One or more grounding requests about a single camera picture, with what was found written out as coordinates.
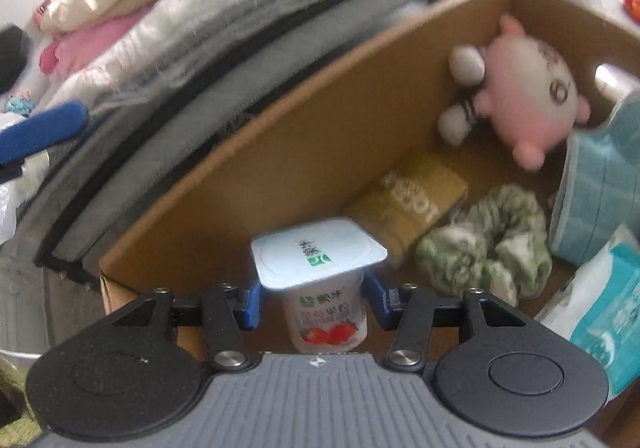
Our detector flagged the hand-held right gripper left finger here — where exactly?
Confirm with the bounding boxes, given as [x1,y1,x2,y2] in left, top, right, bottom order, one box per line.
[112,280,262,373]

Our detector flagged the pink quilt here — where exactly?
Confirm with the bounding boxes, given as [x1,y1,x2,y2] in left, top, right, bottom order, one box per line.
[39,13,151,76]

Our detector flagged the light blue towel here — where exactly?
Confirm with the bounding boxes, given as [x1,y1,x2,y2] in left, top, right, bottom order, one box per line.
[547,95,640,269]

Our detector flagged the blue white wipes pack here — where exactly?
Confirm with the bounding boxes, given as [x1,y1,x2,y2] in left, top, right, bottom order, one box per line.
[535,223,640,399]

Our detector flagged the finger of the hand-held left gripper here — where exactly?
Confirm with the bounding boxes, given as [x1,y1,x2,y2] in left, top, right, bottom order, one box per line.
[0,100,90,184]

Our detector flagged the pink plush toy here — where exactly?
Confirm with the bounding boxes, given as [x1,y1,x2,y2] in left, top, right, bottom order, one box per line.
[437,13,593,171]

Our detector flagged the cardboard box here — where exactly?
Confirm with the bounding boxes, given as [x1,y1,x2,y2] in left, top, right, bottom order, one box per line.
[97,0,640,364]

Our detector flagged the yogurt cup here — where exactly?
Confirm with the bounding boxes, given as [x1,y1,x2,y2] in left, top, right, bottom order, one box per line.
[250,217,390,354]

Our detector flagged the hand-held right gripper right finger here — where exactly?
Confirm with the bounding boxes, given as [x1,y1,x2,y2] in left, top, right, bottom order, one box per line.
[362,270,533,373]

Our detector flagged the green white scrunchie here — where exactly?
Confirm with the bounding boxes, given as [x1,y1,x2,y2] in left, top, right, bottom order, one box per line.
[414,184,553,306]

